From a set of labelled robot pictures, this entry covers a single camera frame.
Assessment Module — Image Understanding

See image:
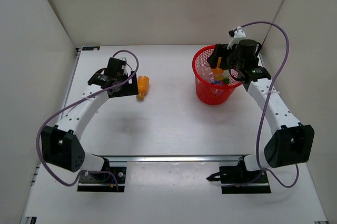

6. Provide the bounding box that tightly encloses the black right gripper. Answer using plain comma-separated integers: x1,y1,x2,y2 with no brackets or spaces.
209,44,244,72

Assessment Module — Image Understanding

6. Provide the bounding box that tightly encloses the orange juice bottle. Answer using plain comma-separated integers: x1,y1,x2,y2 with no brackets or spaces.
212,57,224,81
136,76,150,101

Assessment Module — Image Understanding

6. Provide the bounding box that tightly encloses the large clear plastic bottle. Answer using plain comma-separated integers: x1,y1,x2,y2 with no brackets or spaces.
197,63,214,83

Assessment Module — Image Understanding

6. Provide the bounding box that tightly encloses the green plastic soda bottle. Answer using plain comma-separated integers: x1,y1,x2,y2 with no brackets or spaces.
223,70,230,85

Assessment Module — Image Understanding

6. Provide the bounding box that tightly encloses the blue label water bottle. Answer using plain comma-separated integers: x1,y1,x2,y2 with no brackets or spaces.
211,80,224,96

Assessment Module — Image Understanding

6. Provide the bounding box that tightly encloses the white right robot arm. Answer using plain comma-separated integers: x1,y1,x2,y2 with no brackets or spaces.
207,39,314,182

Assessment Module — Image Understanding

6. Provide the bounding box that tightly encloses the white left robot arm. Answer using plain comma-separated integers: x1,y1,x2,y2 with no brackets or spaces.
41,57,138,182

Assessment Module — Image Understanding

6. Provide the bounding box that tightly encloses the red mesh plastic bin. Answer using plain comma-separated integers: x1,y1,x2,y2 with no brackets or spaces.
192,45,242,105

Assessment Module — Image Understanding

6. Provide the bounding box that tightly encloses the dark label sticker left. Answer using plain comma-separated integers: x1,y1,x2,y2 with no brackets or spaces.
82,46,100,51

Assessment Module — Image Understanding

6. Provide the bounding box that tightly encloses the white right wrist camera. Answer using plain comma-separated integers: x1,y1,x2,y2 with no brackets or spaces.
227,26,246,50

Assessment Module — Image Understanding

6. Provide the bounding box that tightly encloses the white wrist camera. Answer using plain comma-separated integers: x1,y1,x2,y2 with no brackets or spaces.
113,57,127,67
227,26,246,50

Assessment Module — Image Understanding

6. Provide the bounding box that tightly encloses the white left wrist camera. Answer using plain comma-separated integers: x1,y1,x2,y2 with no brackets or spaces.
113,57,127,67

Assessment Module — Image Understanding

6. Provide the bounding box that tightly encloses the aluminium table left rail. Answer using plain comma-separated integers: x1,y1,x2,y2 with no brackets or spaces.
45,47,81,119

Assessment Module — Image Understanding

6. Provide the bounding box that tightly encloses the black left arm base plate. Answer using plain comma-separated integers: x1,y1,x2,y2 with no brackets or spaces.
77,162,127,193

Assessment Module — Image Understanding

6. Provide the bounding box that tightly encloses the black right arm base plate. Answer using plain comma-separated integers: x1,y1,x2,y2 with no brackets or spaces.
206,164,271,194

